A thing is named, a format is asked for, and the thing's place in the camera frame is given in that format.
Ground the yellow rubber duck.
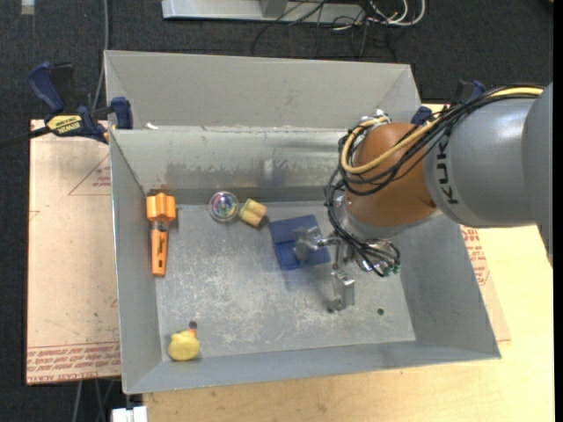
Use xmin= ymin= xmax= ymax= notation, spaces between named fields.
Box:
xmin=166 ymin=328 xmax=201 ymax=362

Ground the brown cardboard board, red print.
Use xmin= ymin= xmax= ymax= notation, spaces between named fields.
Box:
xmin=26 ymin=119 xmax=513 ymax=386

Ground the grey metal bin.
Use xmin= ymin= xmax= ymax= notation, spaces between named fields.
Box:
xmin=103 ymin=49 xmax=501 ymax=395

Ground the orange hand tool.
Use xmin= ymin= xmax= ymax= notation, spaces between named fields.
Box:
xmin=145 ymin=191 xmax=178 ymax=277

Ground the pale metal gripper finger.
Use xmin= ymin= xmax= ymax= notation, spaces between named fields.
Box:
xmin=291 ymin=225 xmax=323 ymax=264
xmin=326 ymin=271 xmax=357 ymax=314

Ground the pale yellow sponge block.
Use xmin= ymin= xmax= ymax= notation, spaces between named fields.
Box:
xmin=238 ymin=198 xmax=268 ymax=229

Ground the clear glass ball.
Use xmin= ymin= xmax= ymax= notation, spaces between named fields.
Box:
xmin=208 ymin=190 xmax=241 ymax=224

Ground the blue sponge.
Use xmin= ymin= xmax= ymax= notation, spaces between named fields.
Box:
xmin=267 ymin=215 xmax=333 ymax=273

